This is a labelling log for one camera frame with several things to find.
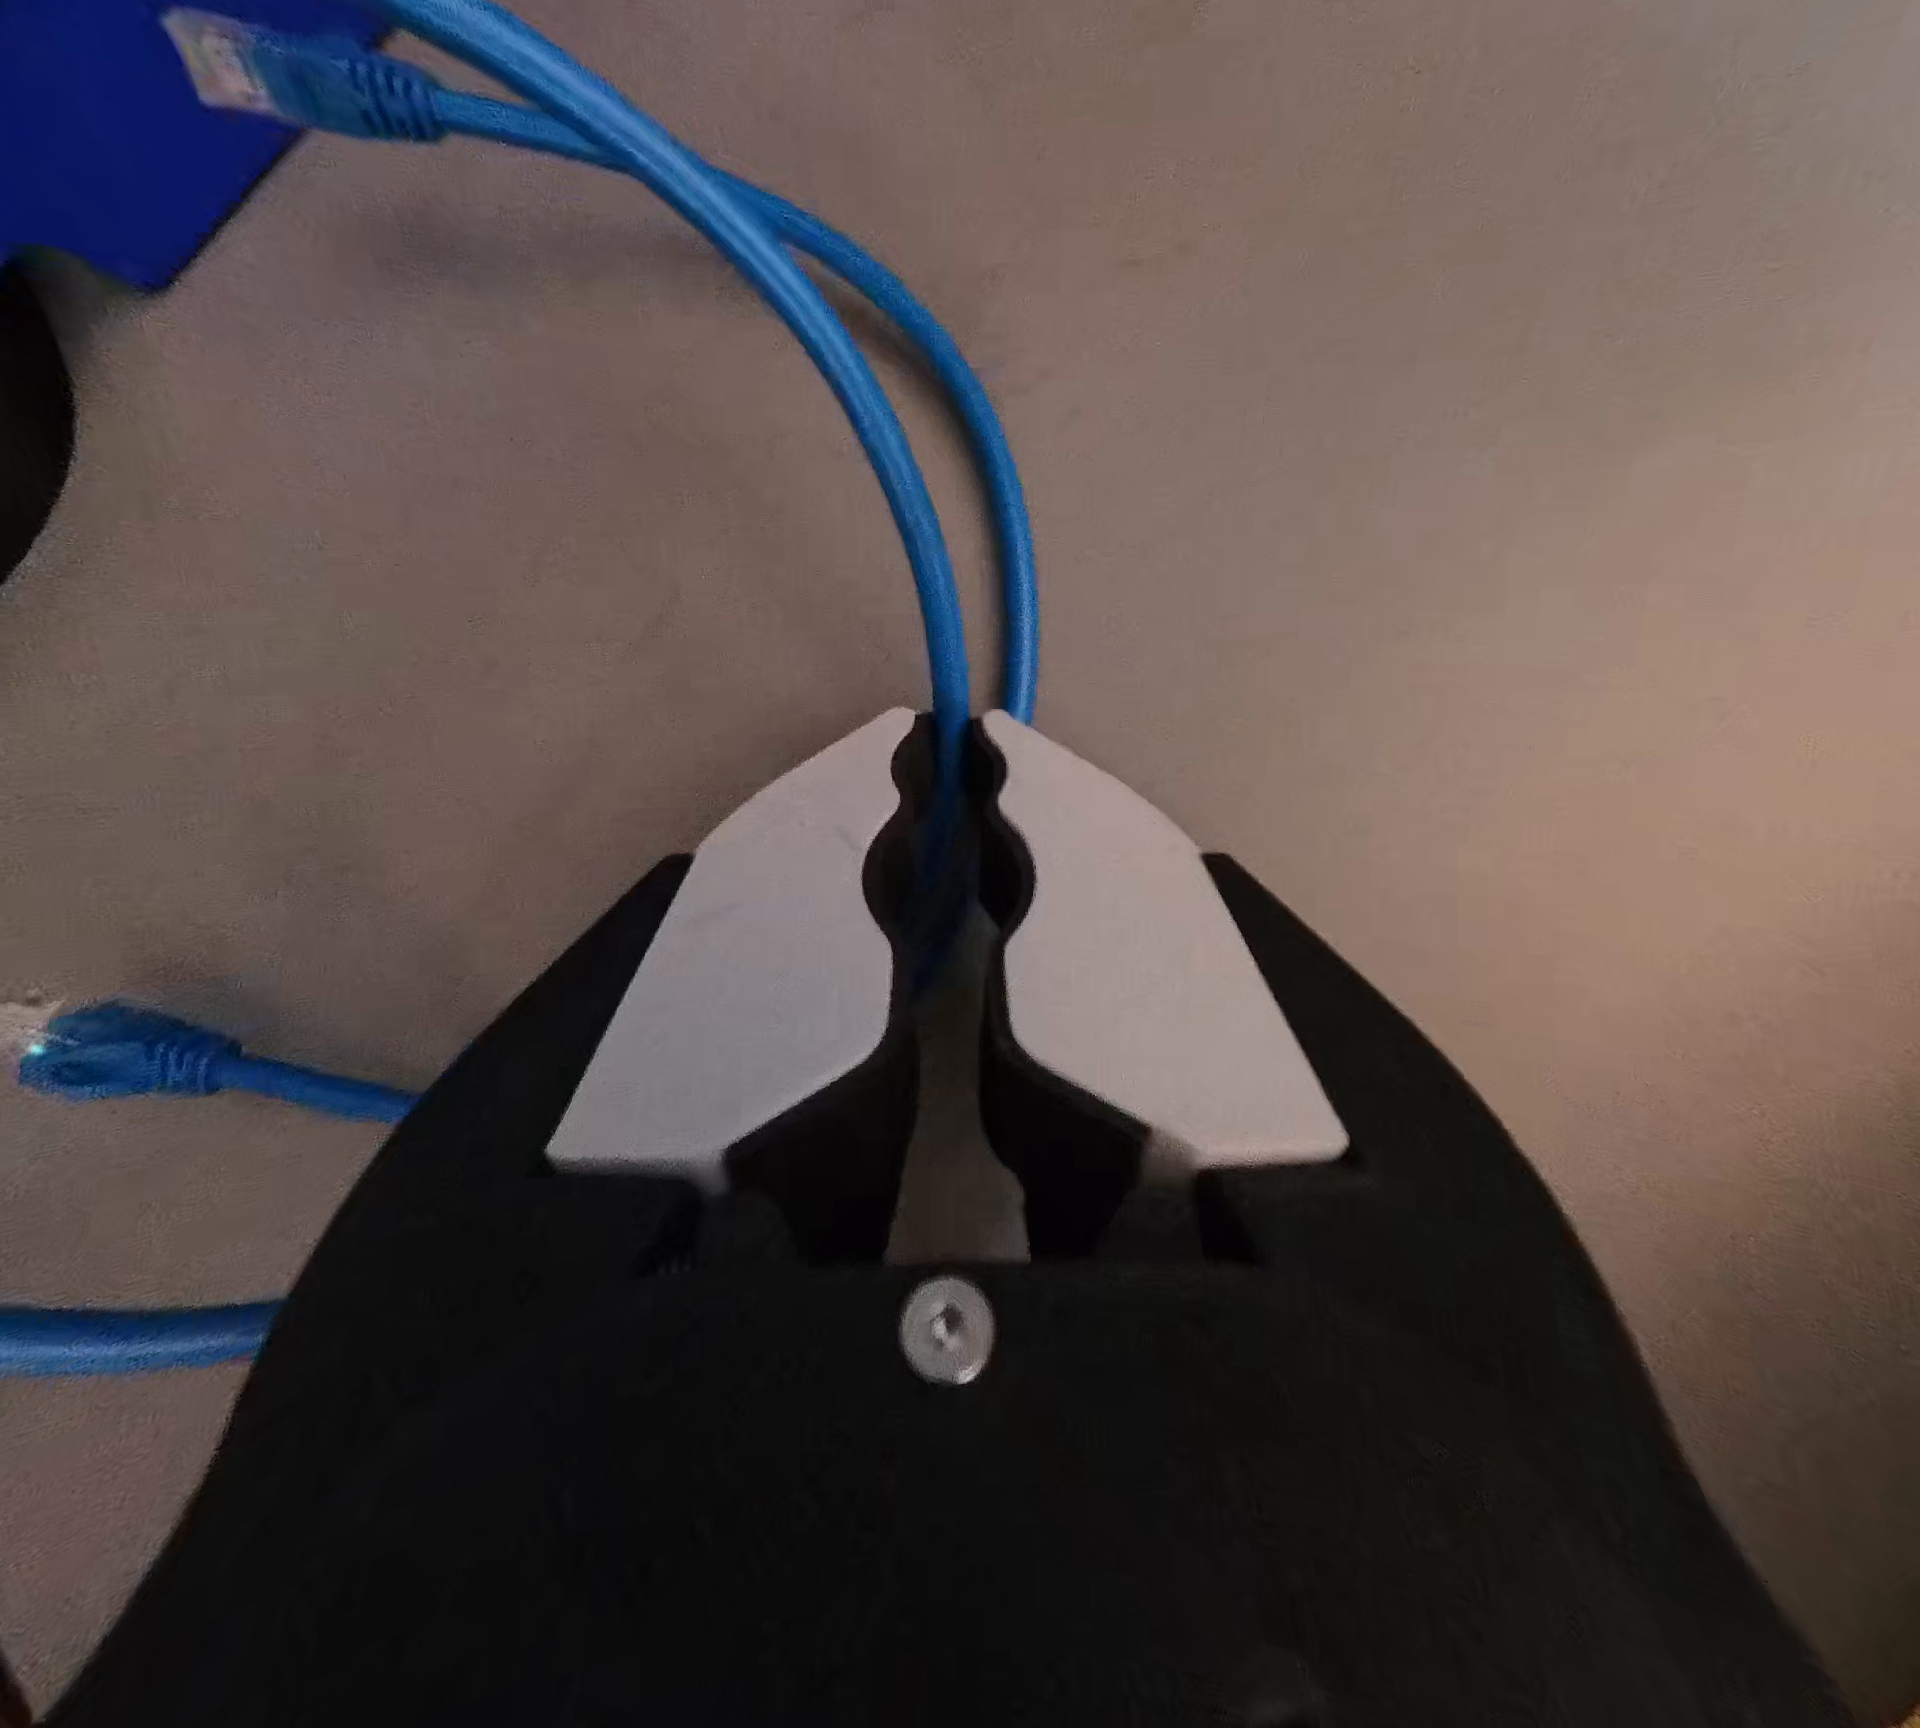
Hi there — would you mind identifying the dark rounded object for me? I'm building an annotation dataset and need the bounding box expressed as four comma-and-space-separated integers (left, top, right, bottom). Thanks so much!
0, 258, 80, 590

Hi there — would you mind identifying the blue ethernet cable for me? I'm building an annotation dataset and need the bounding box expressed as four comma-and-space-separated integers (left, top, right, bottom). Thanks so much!
0, 0, 1040, 1379

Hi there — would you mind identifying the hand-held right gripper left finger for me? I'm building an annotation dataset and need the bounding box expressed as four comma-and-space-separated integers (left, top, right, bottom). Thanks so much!
547, 707, 962, 1261

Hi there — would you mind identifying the blue plastic bin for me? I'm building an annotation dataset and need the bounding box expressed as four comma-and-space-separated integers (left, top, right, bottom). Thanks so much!
0, 0, 591, 294

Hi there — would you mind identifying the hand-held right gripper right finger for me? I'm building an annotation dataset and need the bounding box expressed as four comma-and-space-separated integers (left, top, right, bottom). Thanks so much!
973, 710, 1352, 1261

